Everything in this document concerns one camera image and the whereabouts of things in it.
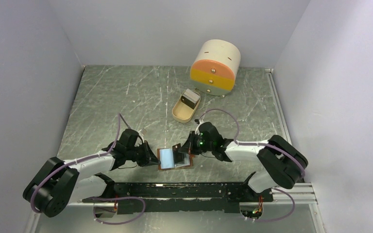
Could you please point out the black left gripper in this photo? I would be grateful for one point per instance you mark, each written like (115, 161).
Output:
(149, 158)

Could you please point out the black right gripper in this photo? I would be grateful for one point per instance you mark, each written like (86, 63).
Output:
(189, 146)

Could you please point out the brown leather card holder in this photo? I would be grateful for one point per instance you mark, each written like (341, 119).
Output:
(172, 158)

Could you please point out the beige oval card tray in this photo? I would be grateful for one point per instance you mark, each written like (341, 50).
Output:
(183, 113)

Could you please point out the stack of credit cards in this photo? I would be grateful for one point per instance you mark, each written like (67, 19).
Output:
(190, 98)

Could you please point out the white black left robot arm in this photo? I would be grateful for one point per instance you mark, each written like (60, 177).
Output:
(61, 182)

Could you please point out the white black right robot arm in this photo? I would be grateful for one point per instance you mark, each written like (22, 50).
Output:
(283, 165)

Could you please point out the round mini drawer cabinet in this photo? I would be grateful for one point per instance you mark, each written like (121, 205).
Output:
(214, 70)

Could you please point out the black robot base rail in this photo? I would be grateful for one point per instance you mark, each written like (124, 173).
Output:
(174, 197)

